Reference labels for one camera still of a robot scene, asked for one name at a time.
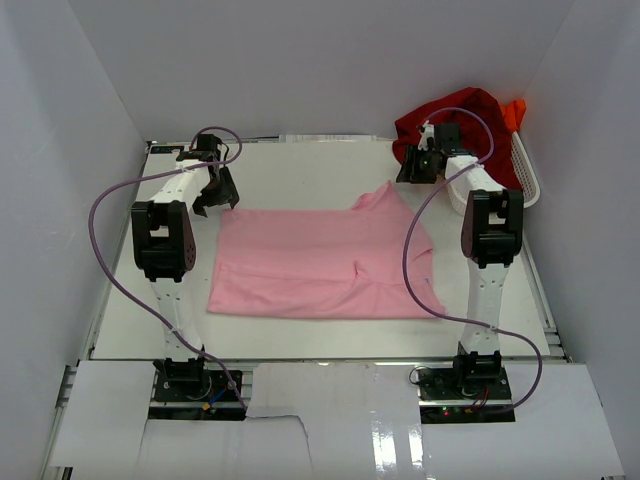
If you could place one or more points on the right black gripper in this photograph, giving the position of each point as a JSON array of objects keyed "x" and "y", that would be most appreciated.
[{"x": 411, "y": 158}]

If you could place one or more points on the white plastic basket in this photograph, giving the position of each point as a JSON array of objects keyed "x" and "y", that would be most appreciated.
[{"x": 523, "y": 171}]

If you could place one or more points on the dark red t shirt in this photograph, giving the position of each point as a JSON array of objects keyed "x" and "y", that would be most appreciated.
[{"x": 479, "y": 117}]

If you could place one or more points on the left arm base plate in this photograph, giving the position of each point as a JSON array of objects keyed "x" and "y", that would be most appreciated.
[{"x": 190, "y": 390}]

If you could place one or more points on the orange t shirt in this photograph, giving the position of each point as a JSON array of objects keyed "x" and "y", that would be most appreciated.
[{"x": 513, "y": 114}]

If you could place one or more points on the black label sticker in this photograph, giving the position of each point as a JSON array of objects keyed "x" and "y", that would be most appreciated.
[{"x": 166, "y": 149}]

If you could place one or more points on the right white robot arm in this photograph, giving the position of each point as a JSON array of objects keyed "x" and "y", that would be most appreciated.
[{"x": 491, "y": 238}]

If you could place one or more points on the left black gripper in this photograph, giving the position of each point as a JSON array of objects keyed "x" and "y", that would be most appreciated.
[{"x": 228, "y": 194}]

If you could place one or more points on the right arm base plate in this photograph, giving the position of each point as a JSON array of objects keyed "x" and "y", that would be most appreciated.
[{"x": 445, "y": 401}]

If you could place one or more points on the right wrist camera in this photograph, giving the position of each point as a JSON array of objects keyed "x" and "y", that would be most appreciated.
[{"x": 426, "y": 131}]

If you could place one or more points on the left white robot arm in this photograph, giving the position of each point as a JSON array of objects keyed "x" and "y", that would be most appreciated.
[{"x": 164, "y": 247}]

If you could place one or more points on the pink t shirt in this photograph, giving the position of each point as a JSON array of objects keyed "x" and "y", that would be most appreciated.
[{"x": 365, "y": 262}]

